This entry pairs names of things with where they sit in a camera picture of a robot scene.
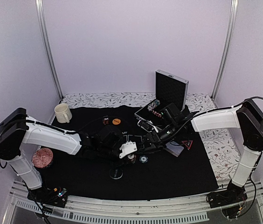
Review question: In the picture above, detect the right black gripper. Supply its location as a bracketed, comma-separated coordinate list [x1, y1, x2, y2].
[139, 122, 180, 153]

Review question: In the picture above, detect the orange black 100 chip stack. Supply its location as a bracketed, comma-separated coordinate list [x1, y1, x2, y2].
[103, 117, 110, 125]

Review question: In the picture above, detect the orange big blind button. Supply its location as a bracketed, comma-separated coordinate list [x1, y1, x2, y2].
[112, 118, 121, 125]

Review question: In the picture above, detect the blue playing card deck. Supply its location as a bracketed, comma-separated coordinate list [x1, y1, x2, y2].
[166, 144, 184, 157]

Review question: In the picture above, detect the aluminium poker chip case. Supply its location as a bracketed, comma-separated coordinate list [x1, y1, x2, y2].
[134, 70, 189, 124]

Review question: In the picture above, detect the clear dealer button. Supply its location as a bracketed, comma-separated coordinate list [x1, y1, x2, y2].
[109, 168, 123, 180]

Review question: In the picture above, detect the blue green 50 chip stack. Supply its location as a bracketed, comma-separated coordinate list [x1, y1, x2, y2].
[139, 155, 148, 163]

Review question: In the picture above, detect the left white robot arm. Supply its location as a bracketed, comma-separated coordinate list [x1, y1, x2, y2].
[0, 108, 137, 203]

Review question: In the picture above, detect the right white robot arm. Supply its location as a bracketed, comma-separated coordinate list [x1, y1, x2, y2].
[135, 96, 263, 203]

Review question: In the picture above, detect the red dice row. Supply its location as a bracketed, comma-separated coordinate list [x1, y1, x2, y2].
[152, 111, 162, 118]

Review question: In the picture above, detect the left poker chip row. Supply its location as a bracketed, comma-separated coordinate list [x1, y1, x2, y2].
[147, 99, 160, 112]

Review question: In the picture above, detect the red black triangle card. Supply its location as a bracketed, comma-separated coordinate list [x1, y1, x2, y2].
[181, 140, 193, 150]

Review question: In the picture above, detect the black poker table mat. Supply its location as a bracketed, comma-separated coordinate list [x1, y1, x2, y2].
[32, 105, 218, 201]

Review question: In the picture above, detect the cream ceramic mug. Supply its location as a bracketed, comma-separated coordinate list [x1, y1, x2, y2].
[54, 103, 72, 124]

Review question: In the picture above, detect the floral white tablecloth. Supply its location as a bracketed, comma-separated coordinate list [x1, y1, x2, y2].
[61, 92, 240, 182]

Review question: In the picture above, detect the small green circuit board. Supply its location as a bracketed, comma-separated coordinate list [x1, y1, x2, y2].
[53, 187, 67, 197]

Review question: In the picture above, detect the red patterned round tin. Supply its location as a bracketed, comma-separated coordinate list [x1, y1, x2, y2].
[32, 148, 53, 168]

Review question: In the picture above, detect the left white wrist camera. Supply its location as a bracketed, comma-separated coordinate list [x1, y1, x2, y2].
[119, 141, 137, 159]

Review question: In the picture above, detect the right aluminium frame post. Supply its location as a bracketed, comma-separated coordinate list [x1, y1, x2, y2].
[211, 0, 239, 101]

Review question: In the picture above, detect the aluminium frame post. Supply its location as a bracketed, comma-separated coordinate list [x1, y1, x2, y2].
[35, 0, 64, 100]
[211, 0, 239, 101]

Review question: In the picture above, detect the left aluminium frame post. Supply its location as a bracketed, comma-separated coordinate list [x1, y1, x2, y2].
[35, 0, 64, 100]

